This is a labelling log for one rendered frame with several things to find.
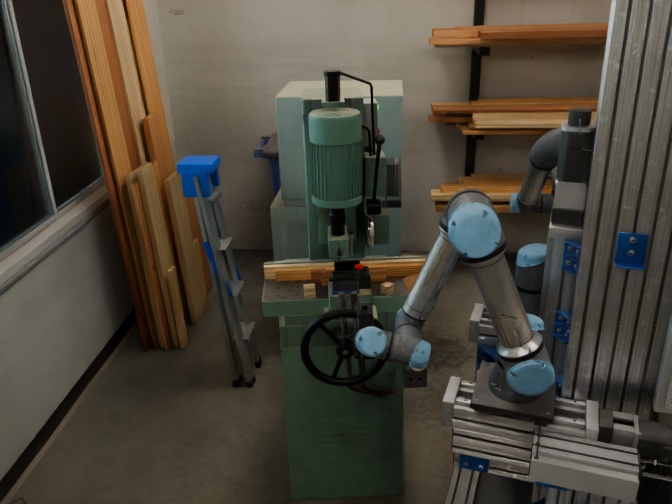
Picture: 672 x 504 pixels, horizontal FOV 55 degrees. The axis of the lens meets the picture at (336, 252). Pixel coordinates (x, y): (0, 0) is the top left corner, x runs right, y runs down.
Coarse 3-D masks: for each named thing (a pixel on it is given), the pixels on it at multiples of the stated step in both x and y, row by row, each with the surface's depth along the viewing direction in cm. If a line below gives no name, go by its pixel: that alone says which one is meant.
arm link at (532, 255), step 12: (528, 252) 217; (540, 252) 215; (516, 264) 220; (528, 264) 215; (540, 264) 214; (516, 276) 222; (528, 276) 217; (540, 276) 216; (528, 288) 218; (540, 288) 218
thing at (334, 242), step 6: (330, 228) 234; (330, 234) 229; (330, 240) 224; (336, 240) 224; (342, 240) 224; (348, 240) 224; (330, 246) 225; (336, 246) 225; (342, 246) 225; (348, 246) 225; (330, 252) 226; (336, 252) 226; (342, 252) 226; (348, 252) 226
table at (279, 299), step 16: (272, 288) 228; (288, 288) 228; (320, 288) 227; (400, 288) 226; (272, 304) 220; (288, 304) 220; (304, 304) 220; (320, 304) 221; (384, 304) 222; (400, 304) 222; (336, 320) 213; (352, 320) 213
